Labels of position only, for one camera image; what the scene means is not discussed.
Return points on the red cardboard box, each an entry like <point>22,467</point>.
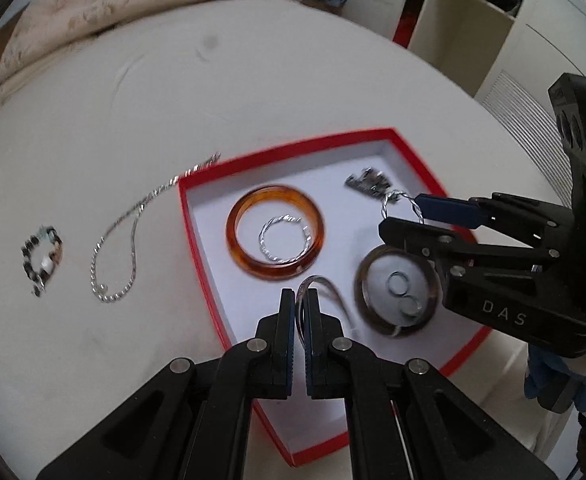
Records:
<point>208,240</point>

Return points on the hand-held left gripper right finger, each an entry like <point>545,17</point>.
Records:
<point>313,345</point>

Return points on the white wardrobe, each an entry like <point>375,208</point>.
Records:
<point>533,85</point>

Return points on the twisted silver hoop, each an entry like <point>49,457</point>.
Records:
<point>407,195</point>
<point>262,240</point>

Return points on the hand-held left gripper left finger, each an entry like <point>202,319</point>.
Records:
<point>285,340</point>

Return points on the dark brown bangle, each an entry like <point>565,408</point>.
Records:
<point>360,280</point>

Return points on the cream open shelf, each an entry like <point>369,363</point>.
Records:
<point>463,30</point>

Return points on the person's right hand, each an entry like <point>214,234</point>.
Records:
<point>548,377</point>

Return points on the amber translucent bangle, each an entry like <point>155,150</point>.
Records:
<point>233,230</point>

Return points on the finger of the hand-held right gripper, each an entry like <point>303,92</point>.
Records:
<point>443,207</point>
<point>413,235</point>

